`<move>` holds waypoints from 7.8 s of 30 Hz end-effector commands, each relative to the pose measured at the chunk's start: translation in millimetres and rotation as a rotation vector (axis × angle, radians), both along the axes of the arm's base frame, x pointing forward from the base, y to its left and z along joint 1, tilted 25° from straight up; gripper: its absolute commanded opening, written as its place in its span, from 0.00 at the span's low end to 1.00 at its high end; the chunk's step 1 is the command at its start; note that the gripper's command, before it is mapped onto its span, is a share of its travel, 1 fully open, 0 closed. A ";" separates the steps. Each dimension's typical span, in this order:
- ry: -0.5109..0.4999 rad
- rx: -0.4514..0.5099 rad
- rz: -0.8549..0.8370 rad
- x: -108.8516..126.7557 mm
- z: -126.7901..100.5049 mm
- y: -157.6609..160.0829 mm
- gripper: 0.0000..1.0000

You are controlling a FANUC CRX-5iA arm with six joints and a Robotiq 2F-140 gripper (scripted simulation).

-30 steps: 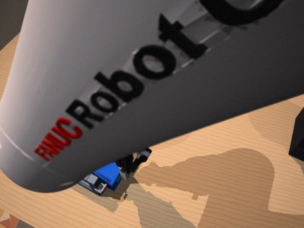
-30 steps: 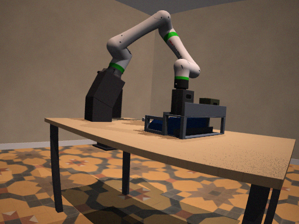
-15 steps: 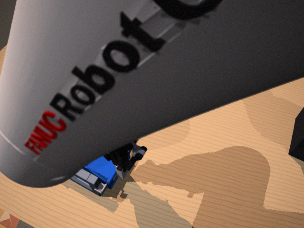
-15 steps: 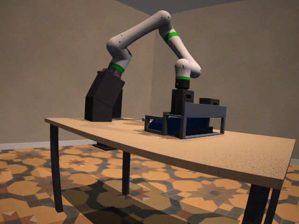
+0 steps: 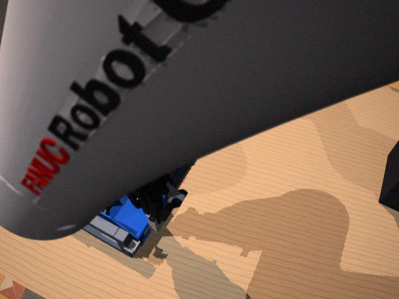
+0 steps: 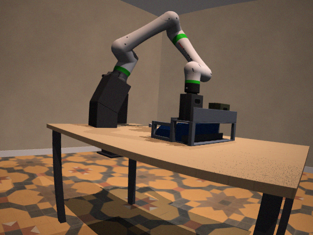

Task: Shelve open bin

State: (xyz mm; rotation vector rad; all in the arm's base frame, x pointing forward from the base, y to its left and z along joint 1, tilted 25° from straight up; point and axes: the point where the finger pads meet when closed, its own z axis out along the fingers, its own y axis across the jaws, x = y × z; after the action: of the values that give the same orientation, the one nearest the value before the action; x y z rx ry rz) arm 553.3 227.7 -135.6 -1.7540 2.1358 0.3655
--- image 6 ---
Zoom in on blue bin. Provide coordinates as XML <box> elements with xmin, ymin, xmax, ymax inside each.
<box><xmin>156</xmin><ymin>123</ymin><xmax>189</xmax><ymax>141</ymax></box>
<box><xmin>195</xmin><ymin>123</ymin><xmax>210</xmax><ymax>135</ymax></box>
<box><xmin>207</xmin><ymin>124</ymin><xmax>219</xmax><ymax>134</ymax></box>

